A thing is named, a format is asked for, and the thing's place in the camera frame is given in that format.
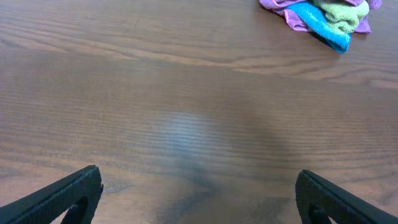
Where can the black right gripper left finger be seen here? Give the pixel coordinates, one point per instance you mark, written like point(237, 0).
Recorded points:
point(76, 195)

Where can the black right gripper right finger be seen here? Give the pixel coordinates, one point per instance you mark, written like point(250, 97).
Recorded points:
point(320, 201)

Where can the purple microfiber cloth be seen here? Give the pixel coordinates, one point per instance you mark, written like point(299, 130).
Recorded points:
point(294, 22)

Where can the blue microfiber cloth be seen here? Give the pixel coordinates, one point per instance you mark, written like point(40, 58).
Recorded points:
point(315, 19)

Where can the green crumpled microfiber cloth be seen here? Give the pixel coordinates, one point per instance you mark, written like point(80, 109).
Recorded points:
point(345, 17)

